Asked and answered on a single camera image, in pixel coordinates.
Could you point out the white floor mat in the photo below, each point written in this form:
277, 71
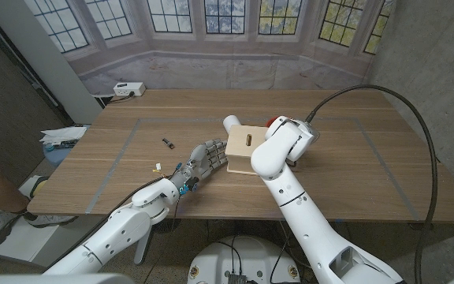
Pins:
18, 238

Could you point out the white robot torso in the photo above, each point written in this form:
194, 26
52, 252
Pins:
246, 256

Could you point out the stack of white papers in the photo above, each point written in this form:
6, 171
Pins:
63, 134

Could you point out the red bowl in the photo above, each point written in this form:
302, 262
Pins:
271, 121

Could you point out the blue stool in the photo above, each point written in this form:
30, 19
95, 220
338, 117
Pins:
55, 155

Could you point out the small black bolt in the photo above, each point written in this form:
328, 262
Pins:
168, 143

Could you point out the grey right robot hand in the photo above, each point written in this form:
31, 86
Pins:
313, 133

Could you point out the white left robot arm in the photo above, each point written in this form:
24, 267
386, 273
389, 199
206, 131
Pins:
124, 229

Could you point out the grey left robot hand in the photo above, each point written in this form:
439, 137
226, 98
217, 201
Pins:
203, 161

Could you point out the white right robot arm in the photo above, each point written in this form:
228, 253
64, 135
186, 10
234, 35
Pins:
290, 197

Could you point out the white paper roll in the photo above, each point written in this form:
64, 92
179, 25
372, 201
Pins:
231, 121

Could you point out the white power strip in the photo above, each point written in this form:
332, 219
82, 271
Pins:
129, 89

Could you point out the printed window backdrop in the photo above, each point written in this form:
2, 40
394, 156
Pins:
227, 67

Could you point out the wooden box with slot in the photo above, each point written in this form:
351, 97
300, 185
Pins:
243, 154

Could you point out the grey table leg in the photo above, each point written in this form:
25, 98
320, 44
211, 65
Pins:
142, 248

